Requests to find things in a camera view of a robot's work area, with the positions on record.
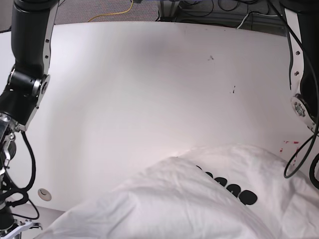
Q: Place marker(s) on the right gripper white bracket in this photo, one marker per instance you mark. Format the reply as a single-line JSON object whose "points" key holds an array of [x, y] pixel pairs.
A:
{"points": [[15, 231]]}

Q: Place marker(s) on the left table grommet hole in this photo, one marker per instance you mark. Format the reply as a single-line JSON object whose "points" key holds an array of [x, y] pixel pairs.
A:
{"points": [[44, 194]]}

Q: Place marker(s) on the white t-shirt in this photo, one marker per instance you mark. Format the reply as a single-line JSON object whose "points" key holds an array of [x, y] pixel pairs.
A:
{"points": [[231, 192]]}

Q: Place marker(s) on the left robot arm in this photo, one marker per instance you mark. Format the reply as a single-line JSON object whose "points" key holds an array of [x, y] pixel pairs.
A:
{"points": [[301, 21]]}

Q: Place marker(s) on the red tape rectangle marking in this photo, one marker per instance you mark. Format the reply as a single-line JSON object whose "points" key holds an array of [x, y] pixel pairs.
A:
{"points": [[288, 149]]}

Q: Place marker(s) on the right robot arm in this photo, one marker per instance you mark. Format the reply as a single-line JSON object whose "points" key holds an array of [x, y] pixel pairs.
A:
{"points": [[31, 31]]}

